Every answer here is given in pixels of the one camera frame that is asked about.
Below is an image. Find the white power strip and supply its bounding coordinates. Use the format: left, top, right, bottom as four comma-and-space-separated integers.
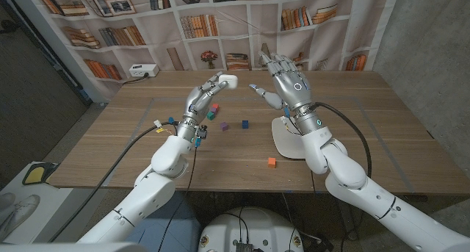
129, 63, 160, 79

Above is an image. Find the printed bookshelf backdrop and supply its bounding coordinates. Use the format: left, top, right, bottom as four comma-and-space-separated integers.
7, 0, 402, 103

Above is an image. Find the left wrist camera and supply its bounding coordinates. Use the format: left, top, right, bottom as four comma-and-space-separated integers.
194, 125, 209, 148

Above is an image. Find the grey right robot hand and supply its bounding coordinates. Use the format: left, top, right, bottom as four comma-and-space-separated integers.
248, 51, 325, 135

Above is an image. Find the yellow and black pad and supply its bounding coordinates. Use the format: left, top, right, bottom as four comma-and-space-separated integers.
21, 162, 59, 187

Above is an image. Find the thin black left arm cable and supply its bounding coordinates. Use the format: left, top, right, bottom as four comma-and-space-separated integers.
157, 147, 199, 251

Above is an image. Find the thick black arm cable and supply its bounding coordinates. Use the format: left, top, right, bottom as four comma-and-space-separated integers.
310, 101, 372, 179
47, 121, 181, 242

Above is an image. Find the black power strip cable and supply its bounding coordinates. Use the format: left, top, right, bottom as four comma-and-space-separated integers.
120, 72, 151, 86

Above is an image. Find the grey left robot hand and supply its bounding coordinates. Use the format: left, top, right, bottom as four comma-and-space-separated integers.
178, 71, 231, 143

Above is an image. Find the white airpods case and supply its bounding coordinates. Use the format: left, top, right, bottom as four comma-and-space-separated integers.
219, 73, 239, 90

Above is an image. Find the white floor platform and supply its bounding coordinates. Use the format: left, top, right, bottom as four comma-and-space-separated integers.
0, 162, 74, 245

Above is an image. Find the white shoe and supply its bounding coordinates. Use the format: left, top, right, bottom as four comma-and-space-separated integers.
0, 192, 16, 212
0, 195, 41, 242

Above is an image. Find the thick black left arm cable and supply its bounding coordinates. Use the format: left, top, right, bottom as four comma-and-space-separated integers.
47, 121, 181, 242

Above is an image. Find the white square plate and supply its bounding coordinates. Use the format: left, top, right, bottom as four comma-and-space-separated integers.
271, 118, 308, 160

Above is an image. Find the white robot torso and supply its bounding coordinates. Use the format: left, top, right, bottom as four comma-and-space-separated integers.
198, 206, 305, 252

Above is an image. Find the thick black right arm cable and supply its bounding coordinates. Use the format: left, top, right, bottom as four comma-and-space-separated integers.
310, 101, 372, 179

